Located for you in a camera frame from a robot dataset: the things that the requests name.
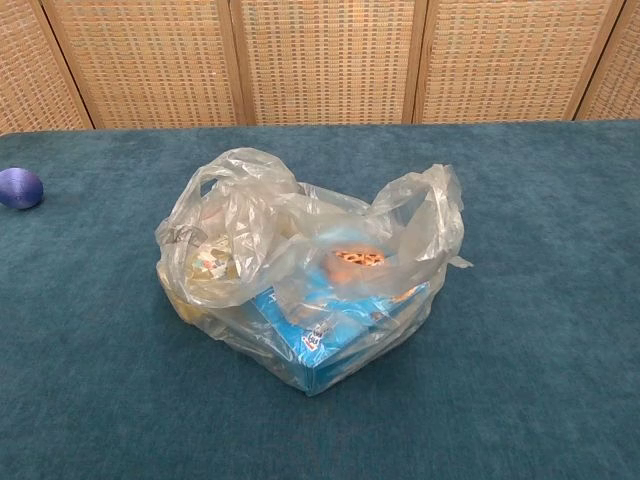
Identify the teal table cloth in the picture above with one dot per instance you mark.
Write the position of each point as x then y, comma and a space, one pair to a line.
525, 350

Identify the yellow snack packet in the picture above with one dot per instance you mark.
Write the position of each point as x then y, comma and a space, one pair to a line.
210, 267

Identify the woven rattan folding screen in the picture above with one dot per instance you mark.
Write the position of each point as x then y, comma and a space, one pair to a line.
325, 60

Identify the purple ball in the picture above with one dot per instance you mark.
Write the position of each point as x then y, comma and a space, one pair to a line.
20, 189

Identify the blue snack box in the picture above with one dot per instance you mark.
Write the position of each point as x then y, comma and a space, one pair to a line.
330, 362

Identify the clear plastic shopping bag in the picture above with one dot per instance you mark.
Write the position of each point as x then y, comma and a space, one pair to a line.
240, 220

